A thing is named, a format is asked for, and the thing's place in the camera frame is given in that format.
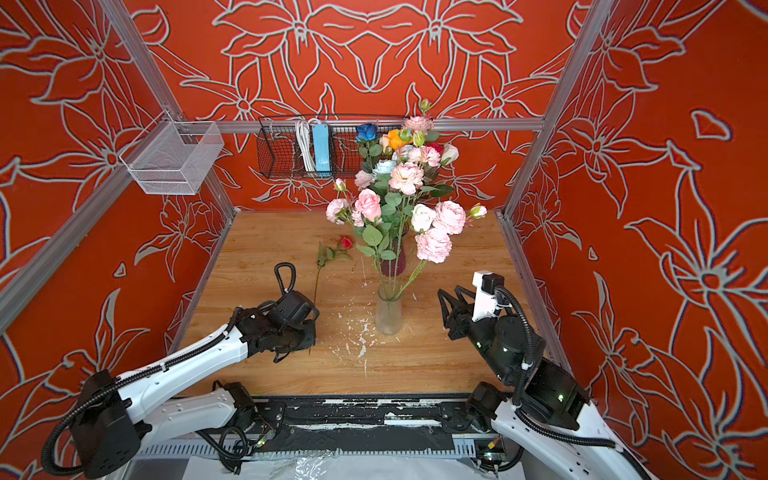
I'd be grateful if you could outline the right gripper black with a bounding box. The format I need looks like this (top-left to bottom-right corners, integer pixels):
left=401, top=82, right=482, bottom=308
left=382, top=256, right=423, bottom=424
left=438, top=283, right=523, bottom=387

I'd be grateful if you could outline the small red rose stem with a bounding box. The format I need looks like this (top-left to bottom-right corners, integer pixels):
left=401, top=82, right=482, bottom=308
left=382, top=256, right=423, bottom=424
left=308, top=235, right=355, bottom=355

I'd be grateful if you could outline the purple ribbed glass vase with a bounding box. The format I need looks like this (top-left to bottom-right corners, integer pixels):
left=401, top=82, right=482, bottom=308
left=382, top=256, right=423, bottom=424
left=380, top=242, right=407, bottom=277

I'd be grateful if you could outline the pink rose flower stem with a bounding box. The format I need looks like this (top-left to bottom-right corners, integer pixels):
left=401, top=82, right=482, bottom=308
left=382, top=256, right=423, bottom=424
left=353, top=188, right=396, bottom=285

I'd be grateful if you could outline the large pink peony spray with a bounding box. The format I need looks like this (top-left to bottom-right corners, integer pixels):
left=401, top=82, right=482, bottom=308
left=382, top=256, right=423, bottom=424
left=396, top=201, right=488, bottom=297

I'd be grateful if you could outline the pink mini rose spray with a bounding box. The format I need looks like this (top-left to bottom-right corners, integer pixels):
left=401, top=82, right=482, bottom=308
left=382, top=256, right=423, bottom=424
left=389, top=202, right=438, bottom=289

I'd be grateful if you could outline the pink peony flower stem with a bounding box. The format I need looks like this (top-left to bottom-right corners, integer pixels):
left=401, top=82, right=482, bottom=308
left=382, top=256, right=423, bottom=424
left=354, top=170, right=376, bottom=191

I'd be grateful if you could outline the white rose flower stem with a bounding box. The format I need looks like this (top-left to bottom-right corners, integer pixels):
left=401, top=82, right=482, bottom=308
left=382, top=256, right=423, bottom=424
left=441, top=143, right=459, bottom=166

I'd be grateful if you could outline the blue rose flower stem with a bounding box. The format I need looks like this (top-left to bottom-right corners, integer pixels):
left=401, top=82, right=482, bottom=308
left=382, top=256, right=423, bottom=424
left=356, top=123, right=384, bottom=173

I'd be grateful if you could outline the yellow rose flower stem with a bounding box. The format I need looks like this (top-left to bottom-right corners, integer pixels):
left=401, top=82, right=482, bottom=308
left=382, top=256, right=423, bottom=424
left=385, top=129, right=411, bottom=151

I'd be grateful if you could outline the pink carnation spray stem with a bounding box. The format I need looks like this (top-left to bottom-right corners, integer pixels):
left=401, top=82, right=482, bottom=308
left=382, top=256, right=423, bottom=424
left=403, top=99, right=434, bottom=133

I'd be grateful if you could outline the white hydrangea flower stem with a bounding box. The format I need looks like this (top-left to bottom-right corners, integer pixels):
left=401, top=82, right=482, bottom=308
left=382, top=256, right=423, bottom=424
left=372, top=159, right=398, bottom=177

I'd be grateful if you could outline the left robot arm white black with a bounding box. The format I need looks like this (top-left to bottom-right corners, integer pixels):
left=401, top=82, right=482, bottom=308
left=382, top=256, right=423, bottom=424
left=41, top=282, right=320, bottom=479

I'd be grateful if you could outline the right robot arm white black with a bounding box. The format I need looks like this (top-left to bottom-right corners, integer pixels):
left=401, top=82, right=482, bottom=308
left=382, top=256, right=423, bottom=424
left=437, top=284, right=653, bottom=479

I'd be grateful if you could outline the clear ribbed glass vase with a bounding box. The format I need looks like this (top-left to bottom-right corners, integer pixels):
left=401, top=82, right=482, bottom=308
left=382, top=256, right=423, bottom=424
left=375, top=281, right=403, bottom=336

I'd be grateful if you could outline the mixed flower bunch on table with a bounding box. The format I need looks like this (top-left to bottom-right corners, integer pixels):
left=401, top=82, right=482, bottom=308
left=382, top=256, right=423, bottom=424
left=325, top=178, right=351, bottom=225

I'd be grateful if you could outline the blue flat box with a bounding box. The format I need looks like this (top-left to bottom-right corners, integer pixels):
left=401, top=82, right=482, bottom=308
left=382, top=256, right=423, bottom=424
left=312, top=123, right=331, bottom=177

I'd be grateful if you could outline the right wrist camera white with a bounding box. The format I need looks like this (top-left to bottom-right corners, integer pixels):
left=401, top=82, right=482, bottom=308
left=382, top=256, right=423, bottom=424
left=472, top=271, right=505, bottom=322

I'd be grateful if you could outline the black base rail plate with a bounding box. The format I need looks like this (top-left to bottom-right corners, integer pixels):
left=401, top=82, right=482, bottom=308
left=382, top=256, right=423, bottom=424
left=202, top=394, right=523, bottom=457

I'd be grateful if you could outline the black wire wall basket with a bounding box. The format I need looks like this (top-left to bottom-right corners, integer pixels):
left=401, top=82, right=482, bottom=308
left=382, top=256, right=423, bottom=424
left=255, top=115, right=405, bottom=180

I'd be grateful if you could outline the white mesh wall basket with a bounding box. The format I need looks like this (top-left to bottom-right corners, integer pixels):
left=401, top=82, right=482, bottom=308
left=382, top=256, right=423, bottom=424
left=119, top=121, right=224, bottom=196

